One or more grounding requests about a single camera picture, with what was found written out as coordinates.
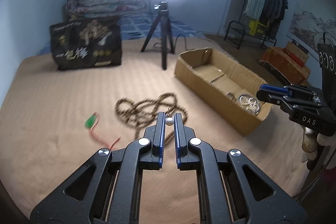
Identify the blue checkered bed sheet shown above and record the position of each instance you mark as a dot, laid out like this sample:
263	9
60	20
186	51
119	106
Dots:
132	27

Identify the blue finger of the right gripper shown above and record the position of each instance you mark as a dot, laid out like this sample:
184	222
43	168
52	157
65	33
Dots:
274	89

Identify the black clothes rack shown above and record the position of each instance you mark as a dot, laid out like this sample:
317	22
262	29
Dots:
237	31

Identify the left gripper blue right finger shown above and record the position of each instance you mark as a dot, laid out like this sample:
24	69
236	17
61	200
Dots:
180	139

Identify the rolled floral quilt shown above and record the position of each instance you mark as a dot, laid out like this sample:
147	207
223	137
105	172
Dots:
104	8

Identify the black tripod stand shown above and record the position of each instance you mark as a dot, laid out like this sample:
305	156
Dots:
167	44

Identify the right hand in white glove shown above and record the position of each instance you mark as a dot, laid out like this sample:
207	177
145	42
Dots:
310	142

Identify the yellow box on rack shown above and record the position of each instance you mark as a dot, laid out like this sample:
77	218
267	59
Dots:
256	28

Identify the black printed gift bag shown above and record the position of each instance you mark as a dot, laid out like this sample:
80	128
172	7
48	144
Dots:
87	43

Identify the wooden box with red book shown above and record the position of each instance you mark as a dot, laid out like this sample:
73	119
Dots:
297	52

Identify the shallow cardboard box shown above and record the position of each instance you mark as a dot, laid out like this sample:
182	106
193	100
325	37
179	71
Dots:
224	84

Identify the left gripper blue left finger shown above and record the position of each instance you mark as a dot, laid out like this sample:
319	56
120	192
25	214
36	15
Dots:
159	138

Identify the orange cloth covered table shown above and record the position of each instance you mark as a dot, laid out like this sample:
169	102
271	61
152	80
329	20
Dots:
286	69

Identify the dark hanging clothes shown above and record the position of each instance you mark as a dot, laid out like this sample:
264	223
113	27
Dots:
272	15

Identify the landscape painting wall scroll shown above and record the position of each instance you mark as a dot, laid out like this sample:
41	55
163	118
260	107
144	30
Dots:
311	19

